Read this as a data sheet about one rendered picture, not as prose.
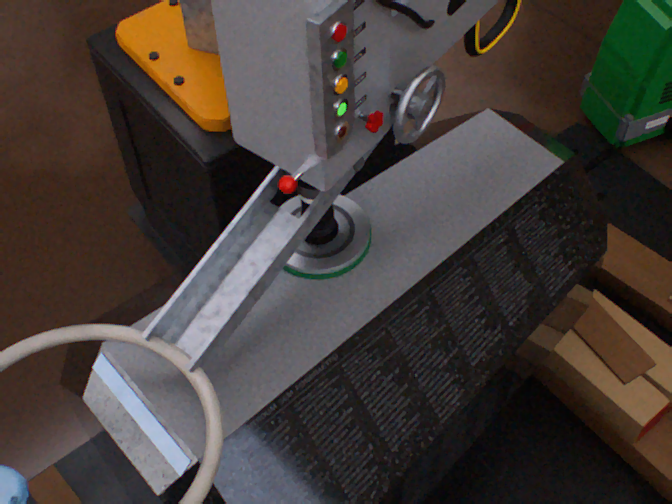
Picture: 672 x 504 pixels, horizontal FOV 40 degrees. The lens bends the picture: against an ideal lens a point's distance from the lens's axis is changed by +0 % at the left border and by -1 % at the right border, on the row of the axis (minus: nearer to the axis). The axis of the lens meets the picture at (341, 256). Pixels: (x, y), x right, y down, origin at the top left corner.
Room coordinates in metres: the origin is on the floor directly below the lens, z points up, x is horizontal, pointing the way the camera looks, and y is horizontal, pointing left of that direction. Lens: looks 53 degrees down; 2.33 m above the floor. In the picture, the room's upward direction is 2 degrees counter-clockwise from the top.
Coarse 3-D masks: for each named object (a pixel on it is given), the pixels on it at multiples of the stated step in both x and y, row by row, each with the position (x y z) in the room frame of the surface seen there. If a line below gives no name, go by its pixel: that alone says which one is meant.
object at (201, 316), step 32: (256, 192) 1.17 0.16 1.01; (320, 192) 1.15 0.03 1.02; (256, 224) 1.14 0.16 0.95; (288, 224) 1.13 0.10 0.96; (224, 256) 1.08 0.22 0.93; (256, 256) 1.07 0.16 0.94; (288, 256) 1.06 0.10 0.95; (192, 288) 1.01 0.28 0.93; (224, 288) 1.02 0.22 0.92; (256, 288) 0.99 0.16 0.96; (160, 320) 0.94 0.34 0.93; (192, 320) 0.96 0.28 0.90; (224, 320) 0.92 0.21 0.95; (192, 352) 0.90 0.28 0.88
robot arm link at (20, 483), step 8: (0, 472) 0.51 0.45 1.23; (8, 472) 0.51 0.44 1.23; (16, 472) 0.52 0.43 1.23; (0, 480) 0.50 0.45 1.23; (8, 480) 0.50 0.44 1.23; (16, 480) 0.50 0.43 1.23; (24, 480) 0.51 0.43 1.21; (0, 488) 0.49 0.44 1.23; (8, 488) 0.49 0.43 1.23; (16, 488) 0.49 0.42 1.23; (24, 488) 0.49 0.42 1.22; (0, 496) 0.48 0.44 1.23; (8, 496) 0.48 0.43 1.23; (16, 496) 0.48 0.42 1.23; (24, 496) 0.48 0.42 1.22; (32, 496) 0.50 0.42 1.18
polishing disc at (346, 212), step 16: (288, 208) 1.28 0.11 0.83; (336, 208) 1.27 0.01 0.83; (352, 208) 1.27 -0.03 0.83; (352, 224) 1.23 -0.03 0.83; (368, 224) 1.23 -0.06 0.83; (336, 240) 1.19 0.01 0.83; (352, 240) 1.19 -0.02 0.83; (368, 240) 1.19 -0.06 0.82; (304, 256) 1.15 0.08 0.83; (320, 256) 1.15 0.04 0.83; (336, 256) 1.15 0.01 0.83; (352, 256) 1.14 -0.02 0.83; (320, 272) 1.11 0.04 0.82
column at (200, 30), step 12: (180, 0) 1.88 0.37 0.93; (192, 0) 1.86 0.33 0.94; (204, 0) 1.85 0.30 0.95; (192, 12) 1.86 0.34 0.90; (204, 12) 1.85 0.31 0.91; (192, 24) 1.87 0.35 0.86; (204, 24) 1.85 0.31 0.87; (192, 36) 1.87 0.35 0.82; (204, 36) 1.86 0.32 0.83; (204, 48) 1.86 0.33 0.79; (216, 48) 1.84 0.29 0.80
